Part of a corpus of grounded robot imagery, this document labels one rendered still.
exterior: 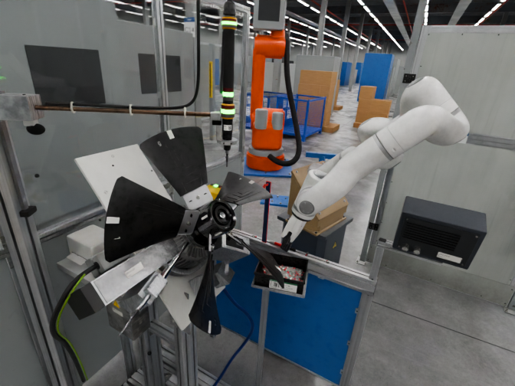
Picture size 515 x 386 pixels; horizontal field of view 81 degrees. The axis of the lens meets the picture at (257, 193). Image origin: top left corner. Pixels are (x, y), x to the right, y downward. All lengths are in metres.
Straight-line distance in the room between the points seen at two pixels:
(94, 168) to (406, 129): 1.00
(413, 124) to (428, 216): 0.42
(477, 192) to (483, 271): 0.67
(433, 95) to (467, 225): 0.46
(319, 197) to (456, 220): 0.53
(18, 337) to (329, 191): 1.41
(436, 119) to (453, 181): 1.83
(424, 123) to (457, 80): 1.72
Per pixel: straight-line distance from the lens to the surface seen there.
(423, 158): 2.69
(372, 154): 0.92
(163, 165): 1.08
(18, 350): 1.75
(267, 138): 4.94
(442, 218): 1.23
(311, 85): 9.04
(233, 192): 1.20
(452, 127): 1.02
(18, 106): 1.14
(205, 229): 1.00
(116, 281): 0.95
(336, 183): 0.90
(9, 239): 1.34
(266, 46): 4.97
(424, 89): 1.05
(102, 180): 1.18
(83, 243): 1.45
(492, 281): 3.11
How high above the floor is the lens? 1.69
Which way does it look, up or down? 23 degrees down
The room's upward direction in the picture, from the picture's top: 4 degrees clockwise
